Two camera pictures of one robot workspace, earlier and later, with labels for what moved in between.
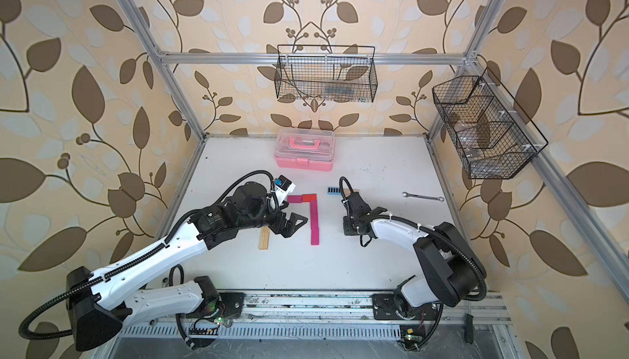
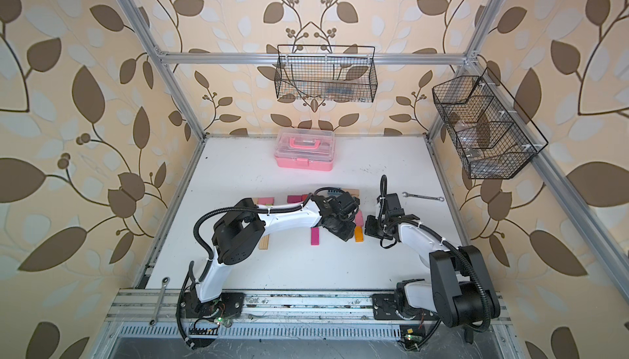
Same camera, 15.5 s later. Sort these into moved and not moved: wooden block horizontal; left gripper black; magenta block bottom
Moved: left gripper black
Not moved: wooden block horizontal; magenta block bottom
